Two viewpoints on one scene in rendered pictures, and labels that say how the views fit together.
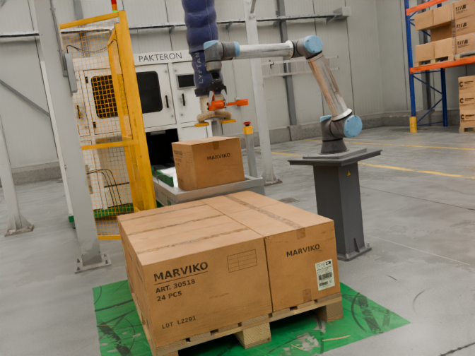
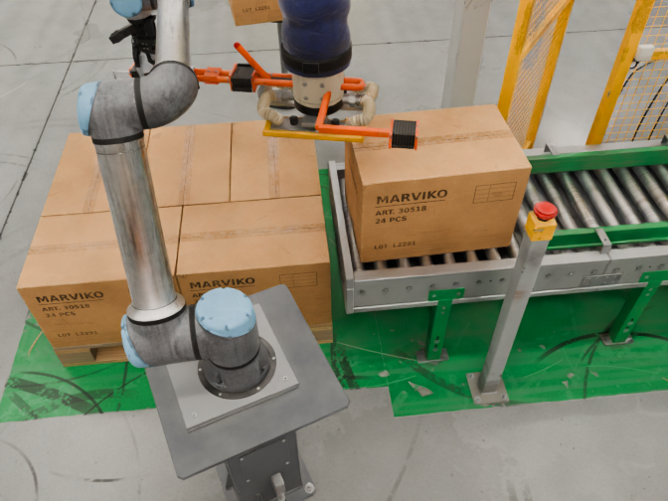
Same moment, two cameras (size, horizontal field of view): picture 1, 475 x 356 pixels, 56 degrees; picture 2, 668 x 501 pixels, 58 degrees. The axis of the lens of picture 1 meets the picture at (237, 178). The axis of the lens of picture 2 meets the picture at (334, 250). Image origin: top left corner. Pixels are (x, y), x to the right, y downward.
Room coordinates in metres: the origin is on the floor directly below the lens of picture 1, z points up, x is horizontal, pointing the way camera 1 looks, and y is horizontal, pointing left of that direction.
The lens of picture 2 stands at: (3.77, -1.60, 2.28)
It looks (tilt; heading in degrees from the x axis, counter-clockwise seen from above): 47 degrees down; 104
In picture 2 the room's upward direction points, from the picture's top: 1 degrees counter-clockwise
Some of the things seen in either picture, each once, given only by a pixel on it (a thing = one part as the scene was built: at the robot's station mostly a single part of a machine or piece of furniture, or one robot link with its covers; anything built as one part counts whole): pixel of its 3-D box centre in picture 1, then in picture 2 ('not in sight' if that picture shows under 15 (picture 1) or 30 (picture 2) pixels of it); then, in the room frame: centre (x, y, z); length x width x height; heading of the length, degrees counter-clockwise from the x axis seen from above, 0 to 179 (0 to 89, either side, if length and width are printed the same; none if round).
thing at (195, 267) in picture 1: (213, 248); (192, 223); (2.63, 0.20, 0.34); 1.20 x 1.00 x 0.40; 19
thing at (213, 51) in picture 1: (212, 51); not in sight; (2.72, 0.05, 1.52); 0.10 x 0.09 x 0.12; 114
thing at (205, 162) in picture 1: (206, 164); (427, 183); (3.68, 0.24, 0.75); 0.60 x 0.40 x 0.40; 22
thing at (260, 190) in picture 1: (223, 202); (339, 237); (3.35, 0.13, 0.47); 0.70 x 0.03 x 0.15; 109
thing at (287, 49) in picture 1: (262, 51); (171, 41); (3.00, -0.27, 1.52); 0.68 x 0.12 x 0.12; 114
